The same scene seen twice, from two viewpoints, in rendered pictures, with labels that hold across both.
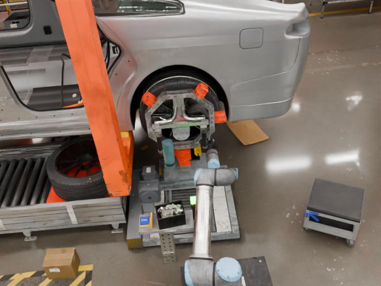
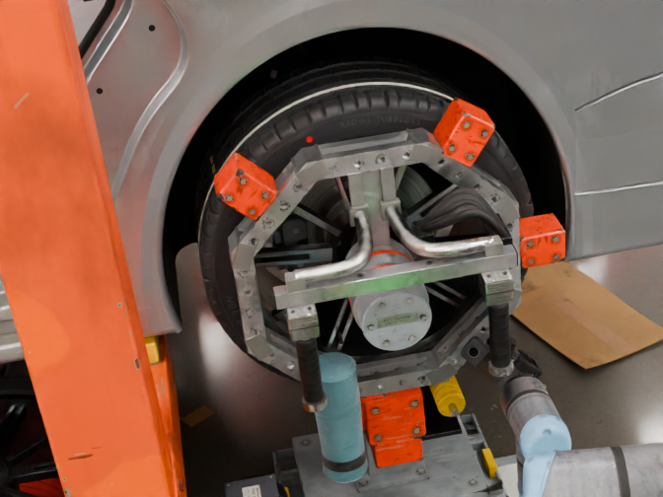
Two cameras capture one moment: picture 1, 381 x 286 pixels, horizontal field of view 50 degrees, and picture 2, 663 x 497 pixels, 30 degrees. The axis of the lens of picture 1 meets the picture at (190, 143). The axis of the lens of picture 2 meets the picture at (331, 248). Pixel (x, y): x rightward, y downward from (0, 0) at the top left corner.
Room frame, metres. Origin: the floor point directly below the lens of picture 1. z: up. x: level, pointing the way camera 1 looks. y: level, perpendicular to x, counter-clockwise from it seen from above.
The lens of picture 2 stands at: (0.68, 0.34, 2.12)
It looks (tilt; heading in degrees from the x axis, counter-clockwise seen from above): 31 degrees down; 354
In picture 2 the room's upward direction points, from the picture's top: 7 degrees counter-clockwise
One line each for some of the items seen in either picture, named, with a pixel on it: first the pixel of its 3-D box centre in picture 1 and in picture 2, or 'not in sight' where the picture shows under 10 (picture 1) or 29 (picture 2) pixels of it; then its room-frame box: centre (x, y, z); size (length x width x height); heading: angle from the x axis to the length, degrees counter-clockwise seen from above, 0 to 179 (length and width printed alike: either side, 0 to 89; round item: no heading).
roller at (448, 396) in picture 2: (197, 144); (437, 371); (2.74, -0.06, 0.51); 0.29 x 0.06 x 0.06; 0
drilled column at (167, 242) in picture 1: (167, 241); not in sight; (1.97, 0.24, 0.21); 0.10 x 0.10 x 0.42; 0
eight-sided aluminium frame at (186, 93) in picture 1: (180, 120); (378, 270); (2.64, 0.06, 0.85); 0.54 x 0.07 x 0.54; 90
